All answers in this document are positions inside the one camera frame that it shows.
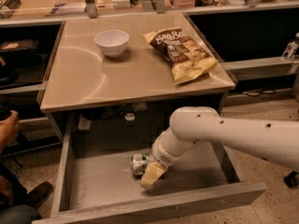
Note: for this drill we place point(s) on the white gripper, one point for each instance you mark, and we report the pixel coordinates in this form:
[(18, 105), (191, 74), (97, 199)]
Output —
[(163, 154)]

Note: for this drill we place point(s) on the crushed 7up can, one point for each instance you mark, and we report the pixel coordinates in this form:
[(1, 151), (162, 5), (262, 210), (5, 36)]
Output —
[(139, 162)]

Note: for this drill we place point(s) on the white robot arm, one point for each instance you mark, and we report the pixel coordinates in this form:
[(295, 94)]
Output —
[(275, 141)]

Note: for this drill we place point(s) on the open grey wooden drawer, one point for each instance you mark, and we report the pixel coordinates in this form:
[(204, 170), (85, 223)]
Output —
[(95, 184)]

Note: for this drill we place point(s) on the counter cabinet with top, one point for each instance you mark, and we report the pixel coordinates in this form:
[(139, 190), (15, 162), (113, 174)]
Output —
[(82, 77)]

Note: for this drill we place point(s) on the person's lower hand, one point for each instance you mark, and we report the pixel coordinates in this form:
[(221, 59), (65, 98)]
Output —
[(6, 193)]

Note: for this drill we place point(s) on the person's upper hand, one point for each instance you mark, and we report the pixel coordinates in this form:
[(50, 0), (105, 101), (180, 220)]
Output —
[(9, 129)]

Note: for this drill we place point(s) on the brown shoe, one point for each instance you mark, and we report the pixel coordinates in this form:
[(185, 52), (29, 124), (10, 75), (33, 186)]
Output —
[(39, 194)]

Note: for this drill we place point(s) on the sea salt chips bag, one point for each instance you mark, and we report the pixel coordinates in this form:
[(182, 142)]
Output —
[(187, 58)]

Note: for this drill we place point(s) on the white bowl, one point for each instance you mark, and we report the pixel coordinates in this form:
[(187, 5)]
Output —
[(113, 43)]

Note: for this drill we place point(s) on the black office chair base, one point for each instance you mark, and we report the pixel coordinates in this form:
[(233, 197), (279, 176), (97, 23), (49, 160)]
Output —
[(291, 180)]

